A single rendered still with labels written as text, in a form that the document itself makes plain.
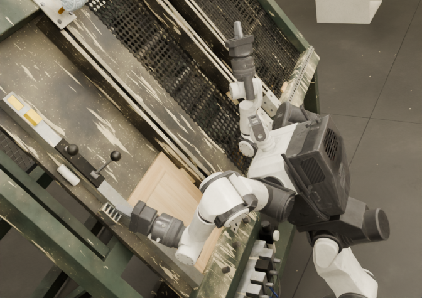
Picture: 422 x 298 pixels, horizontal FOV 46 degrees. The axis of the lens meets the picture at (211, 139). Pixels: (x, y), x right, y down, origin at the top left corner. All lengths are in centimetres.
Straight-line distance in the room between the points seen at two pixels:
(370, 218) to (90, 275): 95
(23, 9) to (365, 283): 163
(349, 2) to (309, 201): 422
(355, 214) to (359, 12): 410
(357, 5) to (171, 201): 414
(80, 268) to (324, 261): 87
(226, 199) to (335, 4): 464
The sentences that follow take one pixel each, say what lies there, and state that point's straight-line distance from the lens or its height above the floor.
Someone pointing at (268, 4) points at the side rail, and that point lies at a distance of 323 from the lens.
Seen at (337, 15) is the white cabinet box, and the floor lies 9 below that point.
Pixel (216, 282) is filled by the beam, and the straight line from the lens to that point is 197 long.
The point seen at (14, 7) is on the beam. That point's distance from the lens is 186.
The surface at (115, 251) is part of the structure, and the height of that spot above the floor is 113.
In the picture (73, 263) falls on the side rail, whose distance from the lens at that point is 166.
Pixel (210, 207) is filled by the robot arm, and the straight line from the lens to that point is 130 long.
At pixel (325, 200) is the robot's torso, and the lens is 169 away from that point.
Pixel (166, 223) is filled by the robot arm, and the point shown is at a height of 136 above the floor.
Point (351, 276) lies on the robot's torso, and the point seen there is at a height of 78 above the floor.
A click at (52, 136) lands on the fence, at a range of 174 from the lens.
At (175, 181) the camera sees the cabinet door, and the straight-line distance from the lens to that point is 201.
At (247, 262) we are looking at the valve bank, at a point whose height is 74.
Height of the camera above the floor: 237
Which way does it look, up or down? 35 degrees down
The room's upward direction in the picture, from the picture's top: 13 degrees counter-clockwise
